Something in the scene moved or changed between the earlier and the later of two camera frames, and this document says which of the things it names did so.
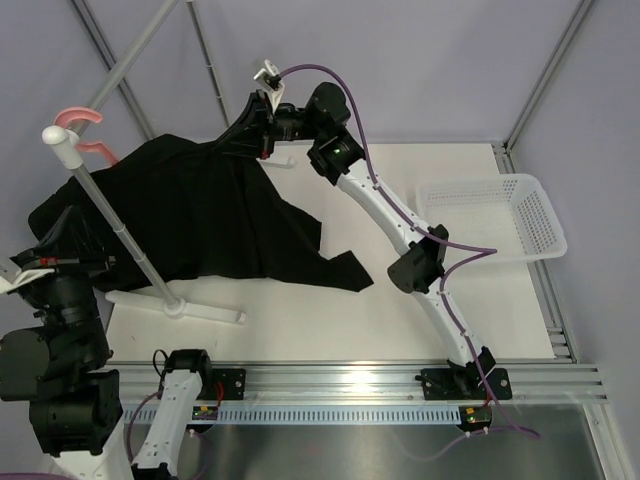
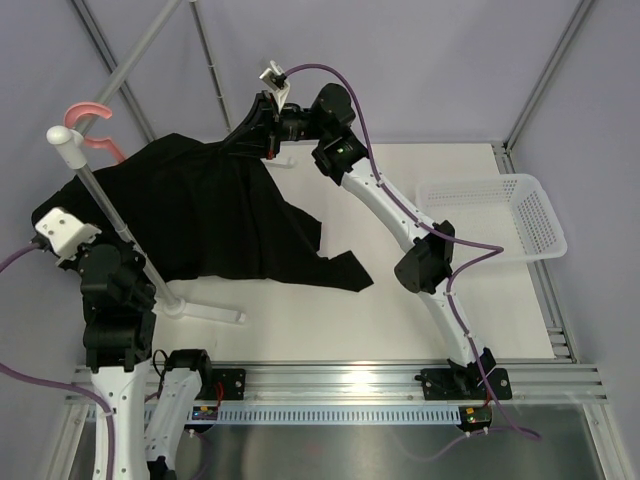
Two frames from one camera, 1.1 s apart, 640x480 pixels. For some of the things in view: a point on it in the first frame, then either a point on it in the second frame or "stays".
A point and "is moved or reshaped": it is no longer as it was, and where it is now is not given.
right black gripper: x=253 y=135 stays
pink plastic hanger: x=89 y=114 is moved or reshaped
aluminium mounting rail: x=141 y=385 stays
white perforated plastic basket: x=508 y=213 stays
